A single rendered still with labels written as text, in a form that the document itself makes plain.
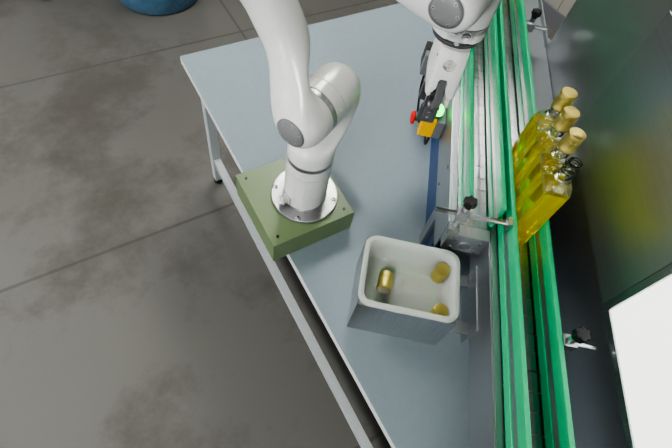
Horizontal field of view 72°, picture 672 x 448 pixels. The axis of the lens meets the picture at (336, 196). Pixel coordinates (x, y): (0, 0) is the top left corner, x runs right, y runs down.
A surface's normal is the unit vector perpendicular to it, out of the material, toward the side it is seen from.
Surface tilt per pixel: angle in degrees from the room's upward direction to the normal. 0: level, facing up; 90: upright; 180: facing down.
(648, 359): 90
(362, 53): 0
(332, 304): 0
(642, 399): 90
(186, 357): 0
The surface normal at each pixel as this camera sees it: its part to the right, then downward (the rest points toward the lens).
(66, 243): 0.12, -0.56
